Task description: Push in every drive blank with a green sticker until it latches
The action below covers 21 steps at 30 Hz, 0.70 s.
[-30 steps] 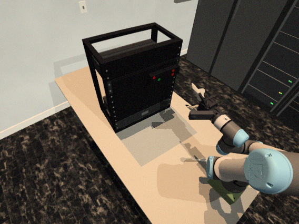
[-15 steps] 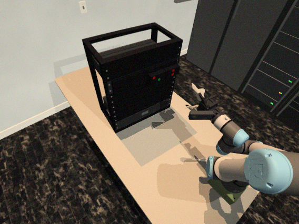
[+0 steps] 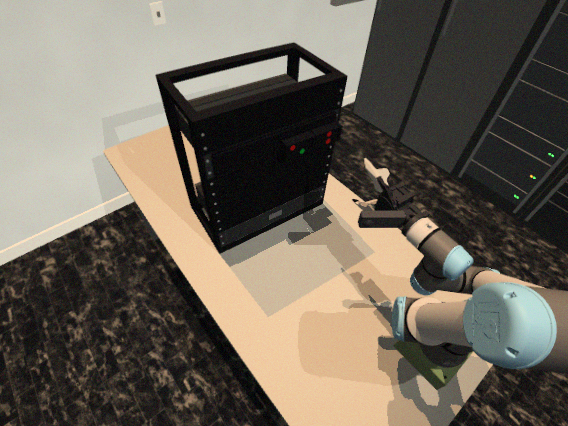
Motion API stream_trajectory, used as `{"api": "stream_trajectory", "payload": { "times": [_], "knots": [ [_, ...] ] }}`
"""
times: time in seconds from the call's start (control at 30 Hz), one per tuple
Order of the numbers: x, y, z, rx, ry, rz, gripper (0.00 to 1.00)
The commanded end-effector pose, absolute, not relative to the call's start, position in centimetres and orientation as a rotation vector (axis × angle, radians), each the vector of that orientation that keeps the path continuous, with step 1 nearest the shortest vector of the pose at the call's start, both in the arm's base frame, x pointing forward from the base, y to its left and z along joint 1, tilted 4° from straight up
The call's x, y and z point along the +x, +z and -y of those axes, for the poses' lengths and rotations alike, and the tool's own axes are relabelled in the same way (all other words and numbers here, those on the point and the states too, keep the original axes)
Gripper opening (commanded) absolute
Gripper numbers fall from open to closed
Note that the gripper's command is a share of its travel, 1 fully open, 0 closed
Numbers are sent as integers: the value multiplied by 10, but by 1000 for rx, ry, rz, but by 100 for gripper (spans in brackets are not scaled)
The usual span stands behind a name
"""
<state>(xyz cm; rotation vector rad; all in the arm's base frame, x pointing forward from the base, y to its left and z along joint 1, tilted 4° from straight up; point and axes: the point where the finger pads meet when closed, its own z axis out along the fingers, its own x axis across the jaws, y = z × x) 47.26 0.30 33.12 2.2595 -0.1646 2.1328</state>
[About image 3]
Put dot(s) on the black server rack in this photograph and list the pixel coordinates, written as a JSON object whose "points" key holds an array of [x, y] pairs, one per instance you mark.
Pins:
{"points": [[258, 162]]}

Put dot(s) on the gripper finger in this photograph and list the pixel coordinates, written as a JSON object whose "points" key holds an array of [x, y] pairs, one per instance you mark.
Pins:
{"points": [[365, 206], [380, 182]]}

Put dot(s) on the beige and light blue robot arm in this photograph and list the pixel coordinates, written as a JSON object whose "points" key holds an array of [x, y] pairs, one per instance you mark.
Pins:
{"points": [[509, 324]]}

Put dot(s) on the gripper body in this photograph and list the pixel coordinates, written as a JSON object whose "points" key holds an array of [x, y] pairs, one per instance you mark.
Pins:
{"points": [[403, 201]]}

